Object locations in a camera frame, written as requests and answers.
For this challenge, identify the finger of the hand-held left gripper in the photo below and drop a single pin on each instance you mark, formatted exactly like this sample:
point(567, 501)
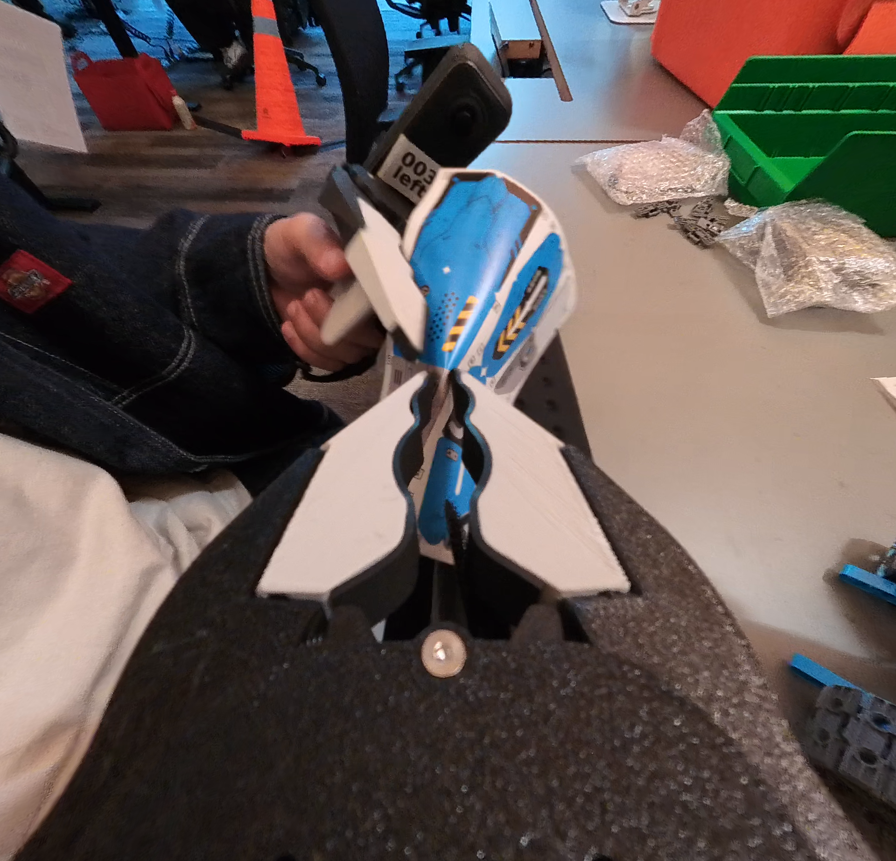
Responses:
point(385, 273)

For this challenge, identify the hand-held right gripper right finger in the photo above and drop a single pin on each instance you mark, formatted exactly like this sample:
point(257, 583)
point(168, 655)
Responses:
point(553, 518)

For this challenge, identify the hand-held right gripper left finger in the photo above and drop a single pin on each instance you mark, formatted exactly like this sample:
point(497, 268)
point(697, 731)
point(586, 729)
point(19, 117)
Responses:
point(336, 518)

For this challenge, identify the blue sticker sheet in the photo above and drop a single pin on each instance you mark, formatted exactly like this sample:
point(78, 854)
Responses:
point(476, 245)

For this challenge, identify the blue grey building-block toy robot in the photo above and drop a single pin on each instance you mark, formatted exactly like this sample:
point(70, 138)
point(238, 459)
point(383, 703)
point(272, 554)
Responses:
point(854, 735)

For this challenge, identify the person's left forearm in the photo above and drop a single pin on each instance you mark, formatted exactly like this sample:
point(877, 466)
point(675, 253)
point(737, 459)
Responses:
point(210, 280)

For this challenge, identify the grey desk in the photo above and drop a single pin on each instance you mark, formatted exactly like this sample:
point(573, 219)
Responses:
point(700, 420)

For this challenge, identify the person's left hand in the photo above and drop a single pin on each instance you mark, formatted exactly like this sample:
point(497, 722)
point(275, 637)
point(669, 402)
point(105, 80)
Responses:
point(301, 259)

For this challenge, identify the black office chair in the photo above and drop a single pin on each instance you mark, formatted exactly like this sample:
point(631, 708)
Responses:
point(434, 0)
point(357, 49)
point(203, 7)

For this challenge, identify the black perforated board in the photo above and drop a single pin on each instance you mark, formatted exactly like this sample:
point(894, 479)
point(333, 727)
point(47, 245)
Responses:
point(553, 399)

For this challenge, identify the orange traffic cone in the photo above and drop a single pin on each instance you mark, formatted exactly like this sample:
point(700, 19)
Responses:
point(269, 49)

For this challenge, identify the bubble wrap bag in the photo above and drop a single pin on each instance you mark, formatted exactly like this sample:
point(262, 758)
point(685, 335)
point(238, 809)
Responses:
point(819, 259)
point(658, 168)

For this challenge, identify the pile of grey track links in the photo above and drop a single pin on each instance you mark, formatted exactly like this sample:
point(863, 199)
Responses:
point(700, 225)

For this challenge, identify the person's white shirt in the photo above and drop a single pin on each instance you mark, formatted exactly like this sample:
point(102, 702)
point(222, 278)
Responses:
point(70, 595)

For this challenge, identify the orange sofa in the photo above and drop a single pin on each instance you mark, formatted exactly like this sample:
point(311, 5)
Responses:
point(735, 21)

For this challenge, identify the person's dark denim jacket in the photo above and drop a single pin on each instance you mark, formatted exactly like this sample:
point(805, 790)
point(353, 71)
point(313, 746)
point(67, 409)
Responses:
point(70, 385)

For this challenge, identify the red bag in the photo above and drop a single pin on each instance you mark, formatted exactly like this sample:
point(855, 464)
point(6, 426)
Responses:
point(126, 94)

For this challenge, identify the green storage bin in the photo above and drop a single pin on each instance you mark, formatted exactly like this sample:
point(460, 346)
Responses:
point(805, 154)

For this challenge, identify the white instruction booklet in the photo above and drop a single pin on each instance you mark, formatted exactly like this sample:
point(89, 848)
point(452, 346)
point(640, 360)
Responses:
point(887, 390)

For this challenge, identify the white board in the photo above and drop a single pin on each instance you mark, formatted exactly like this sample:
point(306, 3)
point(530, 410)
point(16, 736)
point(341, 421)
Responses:
point(35, 84)

